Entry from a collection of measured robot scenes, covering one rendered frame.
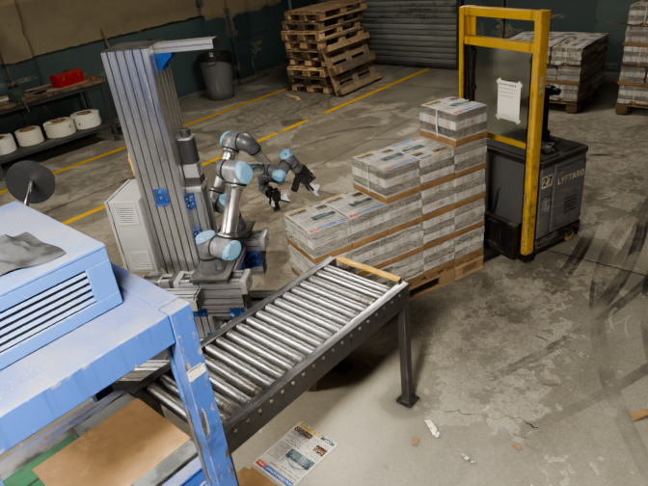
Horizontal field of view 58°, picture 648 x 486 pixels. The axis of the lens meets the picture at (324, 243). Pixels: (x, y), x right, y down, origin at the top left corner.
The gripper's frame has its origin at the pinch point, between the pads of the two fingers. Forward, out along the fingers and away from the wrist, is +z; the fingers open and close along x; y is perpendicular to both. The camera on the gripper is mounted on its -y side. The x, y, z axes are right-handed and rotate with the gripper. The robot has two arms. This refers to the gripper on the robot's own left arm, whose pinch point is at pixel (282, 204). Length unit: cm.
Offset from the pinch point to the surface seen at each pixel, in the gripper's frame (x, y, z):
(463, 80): 166, 47, -13
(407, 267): 70, -56, 42
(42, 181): -133, 89, 105
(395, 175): 64, 16, 42
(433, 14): 538, 5, -531
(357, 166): 54, 16, 12
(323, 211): 18.9, -2.6, 23.1
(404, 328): 10, -31, 125
